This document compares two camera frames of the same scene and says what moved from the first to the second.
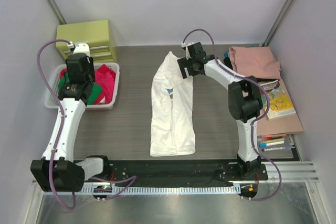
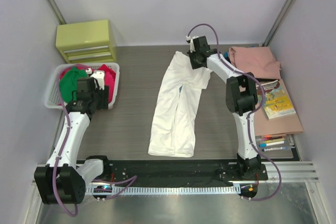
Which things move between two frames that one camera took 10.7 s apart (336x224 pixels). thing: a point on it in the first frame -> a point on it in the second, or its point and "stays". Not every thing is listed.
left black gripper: [79, 60] -> [105, 96]
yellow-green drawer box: [98, 33] stays
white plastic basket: [51, 100] stays
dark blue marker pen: [277, 148] stays
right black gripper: [185, 67] -> [196, 61]
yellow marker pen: [272, 141] stays
